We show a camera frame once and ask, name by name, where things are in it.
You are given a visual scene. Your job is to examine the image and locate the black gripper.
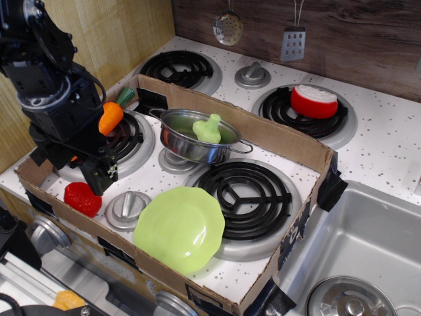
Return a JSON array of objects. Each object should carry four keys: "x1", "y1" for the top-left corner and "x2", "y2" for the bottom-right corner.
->
[{"x1": 22, "y1": 77, "x2": 118, "y2": 196}]

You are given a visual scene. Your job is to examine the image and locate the green toy broccoli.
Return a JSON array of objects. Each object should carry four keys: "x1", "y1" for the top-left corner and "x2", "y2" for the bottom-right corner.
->
[{"x1": 192, "y1": 113, "x2": 222, "y2": 144}]

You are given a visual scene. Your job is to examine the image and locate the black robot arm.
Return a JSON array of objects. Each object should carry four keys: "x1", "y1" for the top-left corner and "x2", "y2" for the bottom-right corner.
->
[{"x1": 1, "y1": 1, "x2": 118, "y2": 196}]

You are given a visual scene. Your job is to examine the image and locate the silver stove knob under pan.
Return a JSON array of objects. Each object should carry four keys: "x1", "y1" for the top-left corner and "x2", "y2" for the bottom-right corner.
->
[{"x1": 158, "y1": 148, "x2": 204, "y2": 174}]

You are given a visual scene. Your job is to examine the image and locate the red toy strawberry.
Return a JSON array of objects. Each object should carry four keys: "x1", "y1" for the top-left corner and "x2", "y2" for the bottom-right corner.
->
[{"x1": 64, "y1": 182, "x2": 102, "y2": 218}]

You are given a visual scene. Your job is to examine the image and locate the silver stove knob front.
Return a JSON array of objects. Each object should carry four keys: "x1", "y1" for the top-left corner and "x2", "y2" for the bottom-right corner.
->
[{"x1": 105, "y1": 191, "x2": 151, "y2": 232}]

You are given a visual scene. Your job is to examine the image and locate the front left black burner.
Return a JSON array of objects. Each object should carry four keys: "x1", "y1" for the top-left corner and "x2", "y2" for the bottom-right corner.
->
[{"x1": 54, "y1": 109, "x2": 156, "y2": 185}]

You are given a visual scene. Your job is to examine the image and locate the black burner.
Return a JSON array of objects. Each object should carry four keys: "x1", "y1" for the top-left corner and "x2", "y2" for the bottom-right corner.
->
[
  {"x1": 251, "y1": 84, "x2": 358, "y2": 150},
  {"x1": 184, "y1": 159, "x2": 303, "y2": 263},
  {"x1": 134, "y1": 50, "x2": 222, "y2": 95},
  {"x1": 54, "y1": 109, "x2": 156, "y2": 185}
]

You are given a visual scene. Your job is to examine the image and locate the orange toy carrot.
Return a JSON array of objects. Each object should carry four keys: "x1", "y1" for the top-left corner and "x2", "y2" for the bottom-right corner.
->
[{"x1": 98, "y1": 87, "x2": 135, "y2": 136}]

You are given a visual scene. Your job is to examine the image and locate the silver oven knob left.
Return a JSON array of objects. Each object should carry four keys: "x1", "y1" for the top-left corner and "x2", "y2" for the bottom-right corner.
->
[{"x1": 31, "y1": 215, "x2": 72, "y2": 255}]

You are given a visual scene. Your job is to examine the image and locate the silver oven knob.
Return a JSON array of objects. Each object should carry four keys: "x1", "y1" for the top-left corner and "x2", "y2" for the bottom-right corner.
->
[
  {"x1": 153, "y1": 291, "x2": 198, "y2": 316},
  {"x1": 31, "y1": 215, "x2": 72, "y2": 255}
]

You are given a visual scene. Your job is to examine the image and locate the cardboard fence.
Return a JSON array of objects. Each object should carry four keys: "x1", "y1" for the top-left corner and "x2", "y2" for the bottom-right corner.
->
[{"x1": 13, "y1": 74, "x2": 349, "y2": 316}]

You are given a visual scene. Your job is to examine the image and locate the light green plastic plate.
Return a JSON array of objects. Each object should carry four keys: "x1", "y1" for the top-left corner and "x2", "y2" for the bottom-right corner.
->
[{"x1": 133, "y1": 186, "x2": 225, "y2": 275}]

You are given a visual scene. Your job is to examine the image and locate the yellow object bottom left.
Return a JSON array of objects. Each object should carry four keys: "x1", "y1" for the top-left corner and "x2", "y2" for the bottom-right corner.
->
[{"x1": 53, "y1": 290, "x2": 86, "y2": 311}]

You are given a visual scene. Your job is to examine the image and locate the back left black burner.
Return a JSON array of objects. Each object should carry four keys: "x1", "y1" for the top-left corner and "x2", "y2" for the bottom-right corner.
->
[{"x1": 134, "y1": 50, "x2": 222, "y2": 95}]

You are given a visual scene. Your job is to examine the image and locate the silver oven knob middle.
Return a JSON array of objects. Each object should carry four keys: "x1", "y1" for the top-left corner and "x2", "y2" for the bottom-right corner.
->
[{"x1": 153, "y1": 291, "x2": 198, "y2": 316}]

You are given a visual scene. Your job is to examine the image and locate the front right black burner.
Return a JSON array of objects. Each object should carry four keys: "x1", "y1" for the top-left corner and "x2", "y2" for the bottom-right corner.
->
[{"x1": 184, "y1": 159, "x2": 303, "y2": 263}]

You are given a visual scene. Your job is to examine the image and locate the silver stove knob back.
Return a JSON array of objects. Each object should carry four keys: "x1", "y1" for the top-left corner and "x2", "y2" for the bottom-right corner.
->
[{"x1": 234, "y1": 62, "x2": 271, "y2": 90}]

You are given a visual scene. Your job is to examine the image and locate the back right black burner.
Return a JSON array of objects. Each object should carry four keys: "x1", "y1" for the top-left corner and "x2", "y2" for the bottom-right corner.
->
[{"x1": 251, "y1": 84, "x2": 358, "y2": 150}]

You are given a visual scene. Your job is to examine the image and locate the hanging slotted steel spoon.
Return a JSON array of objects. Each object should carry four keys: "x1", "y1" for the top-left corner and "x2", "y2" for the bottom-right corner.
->
[{"x1": 212, "y1": 1, "x2": 243, "y2": 46}]

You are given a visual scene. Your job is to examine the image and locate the red and white toy cheese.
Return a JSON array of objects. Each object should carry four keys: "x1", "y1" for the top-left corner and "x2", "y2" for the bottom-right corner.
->
[{"x1": 290, "y1": 84, "x2": 338, "y2": 119}]

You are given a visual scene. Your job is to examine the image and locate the hanging steel spatula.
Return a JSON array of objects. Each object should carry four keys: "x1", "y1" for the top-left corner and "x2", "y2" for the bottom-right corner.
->
[{"x1": 280, "y1": 1, "x2": 307, "y2": 63}]

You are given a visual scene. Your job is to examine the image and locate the steel sink basin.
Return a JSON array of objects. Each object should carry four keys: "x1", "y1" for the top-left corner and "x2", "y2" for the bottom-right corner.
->
[{"x1": 278, "y1": 181, "x2": 420, "y2": 315}]

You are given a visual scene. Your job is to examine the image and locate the steel pot lid in sink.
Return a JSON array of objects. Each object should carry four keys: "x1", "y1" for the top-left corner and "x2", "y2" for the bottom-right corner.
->
[{"x1": 305, "y1": 276, "x2": 397, "y2": 316}]

